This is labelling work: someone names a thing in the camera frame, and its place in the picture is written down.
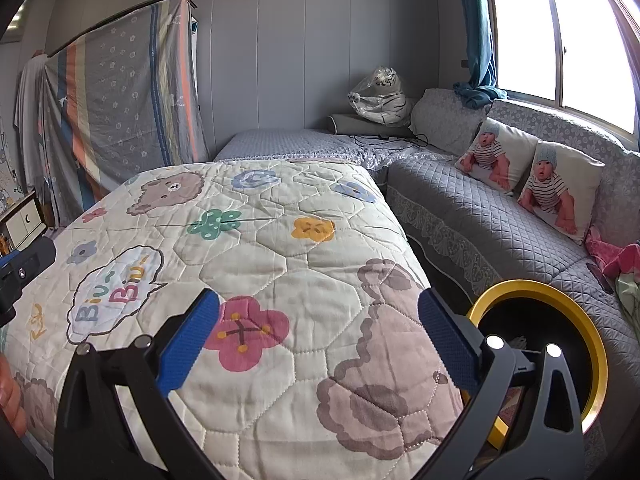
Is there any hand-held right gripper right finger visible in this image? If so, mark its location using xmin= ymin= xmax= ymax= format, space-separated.
xmin=415 ymin=288 xmax=586 ymax=480

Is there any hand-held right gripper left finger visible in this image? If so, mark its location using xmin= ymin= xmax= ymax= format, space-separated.
xmin=54 ymin=287 xmax=222 ymax=480

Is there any yellow rimmed black bin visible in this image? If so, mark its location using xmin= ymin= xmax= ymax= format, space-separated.
xmin=465 ymin=280 xmax=609 ymax=448

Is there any person's left hand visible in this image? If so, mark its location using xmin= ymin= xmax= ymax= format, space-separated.
xmin=0 ymin=352 xmax=27 ymax=438

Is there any small white cabinet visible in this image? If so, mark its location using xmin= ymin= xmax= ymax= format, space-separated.
xmin=0 ymin=190 xmax=48 ymax=253

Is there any cartoon printed quilt blanket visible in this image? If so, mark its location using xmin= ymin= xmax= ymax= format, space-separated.
xmin=0 ymin=157 xmax=466 ymax=480

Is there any grey quilted sofa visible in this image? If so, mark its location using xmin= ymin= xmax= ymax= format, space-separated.
xmin=214 ymin=87 xmax=640 ymax=461

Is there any white hanging garment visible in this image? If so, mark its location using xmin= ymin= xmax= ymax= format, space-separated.
xmin=14 ymin=51 xmax=51 ymax=191

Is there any black phone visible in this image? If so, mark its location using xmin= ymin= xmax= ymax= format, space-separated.
xmin=586 ymin=261 xmax=615 ymax=295

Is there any baby print pillow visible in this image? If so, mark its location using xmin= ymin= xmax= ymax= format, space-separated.
xmin=517 ymin=140 xmax=606 ymax=245
xmin=455 ymin=117 xmax=541 ymax=196

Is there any light green cloth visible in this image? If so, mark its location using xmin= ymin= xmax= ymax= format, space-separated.
xmin=615 ymin=272 xmax=640 ymax=316

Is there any pink cloth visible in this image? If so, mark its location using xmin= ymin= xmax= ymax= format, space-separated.
xmin=585 ymin=226 xmax=640 ymax=276

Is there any striped cloth covered wardrobe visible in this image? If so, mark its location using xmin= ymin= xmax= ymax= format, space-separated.
xmin=42 ymin=0 xmax=211 ymax=211

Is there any small louvred window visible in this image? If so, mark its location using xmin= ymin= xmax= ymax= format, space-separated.
xmin=7 ymin=2 xmax=30 ymax=32

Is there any plush tiger in plastic bag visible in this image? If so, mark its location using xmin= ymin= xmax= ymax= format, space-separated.
xmin=350 ymin=66 xmax=416 ymax=126

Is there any blue curtain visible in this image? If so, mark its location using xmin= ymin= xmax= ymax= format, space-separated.
xmin=585 ymin=0 xmax=640 ymax=61
xmin=455 ymin=0 xmax=508 ymax=108

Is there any large window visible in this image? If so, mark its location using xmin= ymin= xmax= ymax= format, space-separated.
xmin=482 ymin=0 xmax=640 ymax=151

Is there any black cable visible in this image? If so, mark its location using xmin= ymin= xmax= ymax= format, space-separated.
xmin=350 ymin=132 xmax=431 ymax=148

